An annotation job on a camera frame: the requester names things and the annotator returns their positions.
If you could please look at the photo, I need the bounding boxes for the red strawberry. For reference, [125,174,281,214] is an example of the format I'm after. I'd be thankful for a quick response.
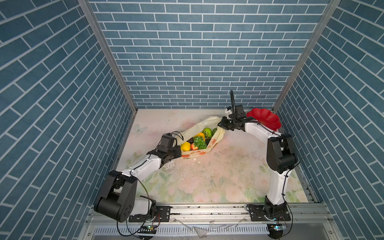
[190,144,199,151]

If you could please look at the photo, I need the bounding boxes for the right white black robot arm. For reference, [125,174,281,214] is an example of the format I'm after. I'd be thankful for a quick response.
[218,91,299,219]

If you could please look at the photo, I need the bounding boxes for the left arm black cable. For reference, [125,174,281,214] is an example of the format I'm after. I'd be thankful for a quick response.
[116,130,184,238]

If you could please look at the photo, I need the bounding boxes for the yellow lemon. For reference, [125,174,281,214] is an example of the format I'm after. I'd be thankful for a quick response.
[180,142,191,152]

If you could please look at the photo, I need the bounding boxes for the cream printed plastic bag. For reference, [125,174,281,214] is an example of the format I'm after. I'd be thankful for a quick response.
[176,117,226,159]

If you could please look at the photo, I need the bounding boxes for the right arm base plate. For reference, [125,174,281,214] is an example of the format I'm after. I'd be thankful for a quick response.
[245,204,292,222]

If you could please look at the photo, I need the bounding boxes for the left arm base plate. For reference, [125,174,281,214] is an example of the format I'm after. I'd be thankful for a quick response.
[128,206,171,223]

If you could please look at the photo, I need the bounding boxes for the green grape bunch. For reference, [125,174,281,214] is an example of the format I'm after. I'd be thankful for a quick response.
[194,137,207,150]

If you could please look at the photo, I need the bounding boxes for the yellow banana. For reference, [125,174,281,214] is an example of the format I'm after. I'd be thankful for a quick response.
[194,132,205,141]

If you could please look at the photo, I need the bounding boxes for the red flower-shaped plate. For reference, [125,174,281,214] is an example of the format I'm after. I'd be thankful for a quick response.
[247,108,282,131]

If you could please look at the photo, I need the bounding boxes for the aluminium front rail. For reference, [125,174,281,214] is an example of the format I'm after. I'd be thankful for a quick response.
[83,202,334,226]

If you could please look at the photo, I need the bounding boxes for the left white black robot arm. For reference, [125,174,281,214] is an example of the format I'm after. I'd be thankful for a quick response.
[94,131,184,223]

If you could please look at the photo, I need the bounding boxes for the light green pear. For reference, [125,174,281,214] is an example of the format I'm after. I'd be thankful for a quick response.
[202,128,212,139]

